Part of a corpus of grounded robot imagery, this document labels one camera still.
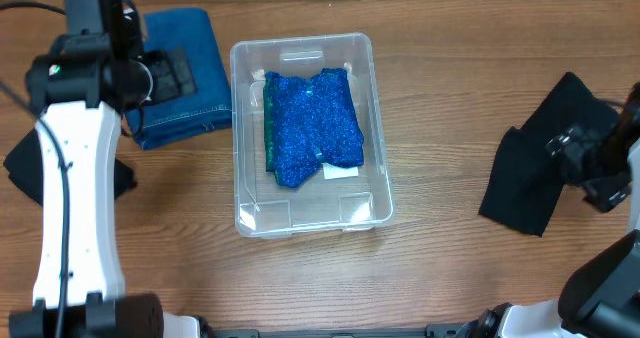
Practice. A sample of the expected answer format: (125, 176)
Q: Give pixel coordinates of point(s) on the folded blue denim towel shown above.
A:
(191, 94)

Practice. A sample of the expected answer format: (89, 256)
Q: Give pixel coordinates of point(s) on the blue green sequin cloth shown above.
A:
(308, 122)

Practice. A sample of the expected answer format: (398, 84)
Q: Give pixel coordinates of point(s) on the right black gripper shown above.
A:
(611, 189)

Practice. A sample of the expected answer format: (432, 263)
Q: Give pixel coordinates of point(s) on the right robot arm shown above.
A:
(600, 299)

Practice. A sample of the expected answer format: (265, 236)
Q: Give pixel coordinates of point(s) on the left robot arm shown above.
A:
(78, 93)

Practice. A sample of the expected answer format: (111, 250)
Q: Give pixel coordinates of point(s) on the white label sticker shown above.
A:
(333, 172)

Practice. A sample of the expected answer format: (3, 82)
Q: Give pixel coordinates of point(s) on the black cloth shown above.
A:
(25, 171)
(569, 103)
(524, 185)

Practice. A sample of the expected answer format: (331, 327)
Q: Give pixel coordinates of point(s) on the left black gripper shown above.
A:
(170, 84)

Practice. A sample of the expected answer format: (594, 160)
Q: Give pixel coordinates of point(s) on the clear plastic storage container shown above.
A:
(264, 209)

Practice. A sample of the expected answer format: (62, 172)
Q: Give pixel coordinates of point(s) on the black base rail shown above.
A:
(430, 331)

